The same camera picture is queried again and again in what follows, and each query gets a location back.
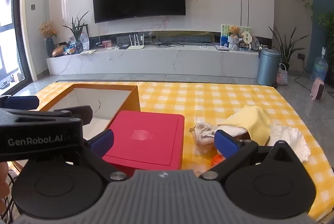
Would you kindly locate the clear plastic bottle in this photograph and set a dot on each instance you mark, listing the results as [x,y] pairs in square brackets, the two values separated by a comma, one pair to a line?
[85,41]

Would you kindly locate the orange open cardboard box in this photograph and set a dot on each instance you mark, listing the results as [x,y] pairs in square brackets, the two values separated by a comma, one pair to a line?
[133,98]

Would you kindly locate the orange fabric item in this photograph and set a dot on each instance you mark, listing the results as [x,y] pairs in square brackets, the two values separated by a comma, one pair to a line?
[218,160]

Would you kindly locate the snake plant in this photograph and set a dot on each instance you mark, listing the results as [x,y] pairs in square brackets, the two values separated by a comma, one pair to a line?
[285,49]

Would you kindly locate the round white paper fan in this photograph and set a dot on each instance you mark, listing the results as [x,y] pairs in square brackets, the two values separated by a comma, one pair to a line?
[246,37]

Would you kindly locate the white embroidered towel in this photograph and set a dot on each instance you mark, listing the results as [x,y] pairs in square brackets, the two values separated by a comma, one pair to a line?
[206,135]

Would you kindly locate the pink woven basket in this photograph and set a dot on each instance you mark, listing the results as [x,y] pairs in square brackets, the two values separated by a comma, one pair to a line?
[281,76]

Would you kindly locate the white cloth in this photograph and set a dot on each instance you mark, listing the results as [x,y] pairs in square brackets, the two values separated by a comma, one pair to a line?
[289,138]

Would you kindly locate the teddy bear bouquet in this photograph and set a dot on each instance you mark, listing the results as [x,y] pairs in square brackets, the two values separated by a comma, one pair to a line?
[233,36]

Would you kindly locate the grey metal trash can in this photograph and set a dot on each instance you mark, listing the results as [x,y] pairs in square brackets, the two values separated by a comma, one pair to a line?
[267,67]

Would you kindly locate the white router with antennas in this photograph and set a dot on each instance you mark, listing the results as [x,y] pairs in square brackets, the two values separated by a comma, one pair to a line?
[135,46]

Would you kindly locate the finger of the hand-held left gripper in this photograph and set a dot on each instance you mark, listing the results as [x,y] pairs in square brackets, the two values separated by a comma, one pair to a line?
[21,102]
[77,113]

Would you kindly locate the white marble television console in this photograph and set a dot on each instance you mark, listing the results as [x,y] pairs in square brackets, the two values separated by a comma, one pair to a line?
[156,61]

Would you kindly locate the pink small heater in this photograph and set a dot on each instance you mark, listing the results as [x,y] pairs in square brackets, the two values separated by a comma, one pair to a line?
[317,89]

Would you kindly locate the person's left hand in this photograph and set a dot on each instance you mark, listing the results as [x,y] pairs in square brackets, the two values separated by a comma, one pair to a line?
[3,182]

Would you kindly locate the pale yellow cloth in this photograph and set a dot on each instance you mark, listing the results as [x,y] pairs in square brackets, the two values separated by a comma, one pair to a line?
[255,119]

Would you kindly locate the large blue water bottle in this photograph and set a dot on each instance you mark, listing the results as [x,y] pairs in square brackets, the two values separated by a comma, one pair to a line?
[318,67]

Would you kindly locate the gold ornament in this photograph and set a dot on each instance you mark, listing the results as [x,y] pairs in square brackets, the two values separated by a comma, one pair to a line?
[59,51]

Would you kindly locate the glass sliding door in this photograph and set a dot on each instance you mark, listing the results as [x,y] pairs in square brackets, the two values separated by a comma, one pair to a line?
[22,31]

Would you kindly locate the red square box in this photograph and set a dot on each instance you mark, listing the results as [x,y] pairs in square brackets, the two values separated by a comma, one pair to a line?
[146,140]

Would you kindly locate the dark vase with dried flowers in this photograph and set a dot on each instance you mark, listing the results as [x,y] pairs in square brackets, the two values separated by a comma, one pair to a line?
[50,45]

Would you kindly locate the long-leaf plant in glass vase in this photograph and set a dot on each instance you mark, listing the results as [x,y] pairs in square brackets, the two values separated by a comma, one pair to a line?
[77,33]

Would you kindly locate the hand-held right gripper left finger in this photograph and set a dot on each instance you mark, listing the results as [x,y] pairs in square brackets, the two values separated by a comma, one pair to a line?
[103,141]

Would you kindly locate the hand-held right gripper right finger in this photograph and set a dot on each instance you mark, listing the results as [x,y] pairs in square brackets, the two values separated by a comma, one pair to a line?
[225,143]

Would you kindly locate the tall green leafy plant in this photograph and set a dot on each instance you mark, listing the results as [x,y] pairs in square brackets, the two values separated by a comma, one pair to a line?
[327,28]

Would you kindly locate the wall socket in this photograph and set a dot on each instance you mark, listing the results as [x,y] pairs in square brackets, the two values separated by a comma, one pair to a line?
[301,56]

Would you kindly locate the small pink box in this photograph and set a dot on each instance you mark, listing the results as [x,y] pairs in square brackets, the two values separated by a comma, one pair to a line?
[107,43]

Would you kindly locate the yellow checked tablecloth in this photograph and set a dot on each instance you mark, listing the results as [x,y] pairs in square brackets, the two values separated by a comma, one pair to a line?
[208,101]

